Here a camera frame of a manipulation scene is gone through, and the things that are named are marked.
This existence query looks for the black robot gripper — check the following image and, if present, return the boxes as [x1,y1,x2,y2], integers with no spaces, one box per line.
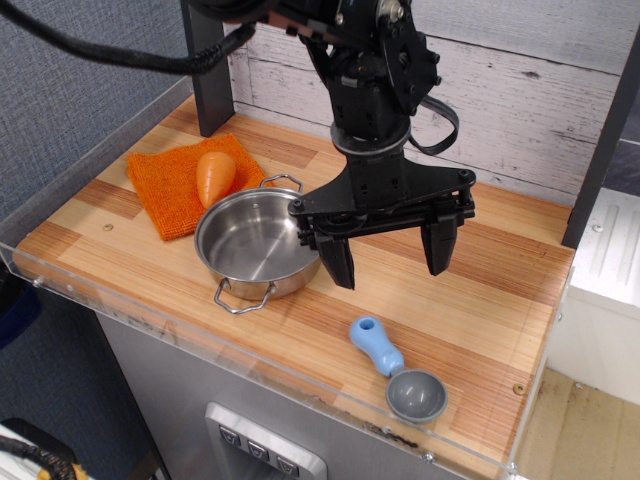
[289,127,476,290]

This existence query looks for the stainless steel pan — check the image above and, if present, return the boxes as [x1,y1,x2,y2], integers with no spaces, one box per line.
[194,174,321,315]

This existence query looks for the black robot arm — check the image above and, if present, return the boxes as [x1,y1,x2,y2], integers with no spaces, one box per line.
[199,1,476,289]

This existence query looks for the orange toy carrot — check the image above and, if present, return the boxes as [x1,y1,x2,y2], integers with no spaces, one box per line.
[196,152,236,209]

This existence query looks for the white side cabinet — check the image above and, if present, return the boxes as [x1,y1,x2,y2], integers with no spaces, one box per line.
[547,188,639,404]

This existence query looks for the orange woven cloth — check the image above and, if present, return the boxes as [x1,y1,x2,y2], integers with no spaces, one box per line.
[127,134,265,240]

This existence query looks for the silver button control panel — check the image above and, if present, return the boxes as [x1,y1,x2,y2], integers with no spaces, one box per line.
[205,402,328,479]

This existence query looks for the clear acrylic table guard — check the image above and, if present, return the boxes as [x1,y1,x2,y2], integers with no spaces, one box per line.
[0,74,576,476]

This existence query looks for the blue handled grey scoop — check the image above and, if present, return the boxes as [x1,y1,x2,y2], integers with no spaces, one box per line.
[350,316,449,424]

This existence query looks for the dark left support post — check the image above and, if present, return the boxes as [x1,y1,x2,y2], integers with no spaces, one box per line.
[181,1,235,137]

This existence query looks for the dark support post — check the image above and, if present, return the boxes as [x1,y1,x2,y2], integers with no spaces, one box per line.
[181,1,235,137]
[561,32,639,249]

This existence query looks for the dark right support post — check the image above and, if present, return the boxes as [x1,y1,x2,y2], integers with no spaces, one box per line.
[561,32,639,249]

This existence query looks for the black braided cable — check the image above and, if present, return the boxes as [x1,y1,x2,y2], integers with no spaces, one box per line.
[0,0,259,76]

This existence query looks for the black yellow cable bundle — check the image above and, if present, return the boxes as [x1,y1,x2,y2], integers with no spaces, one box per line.
[0,417,94,480]

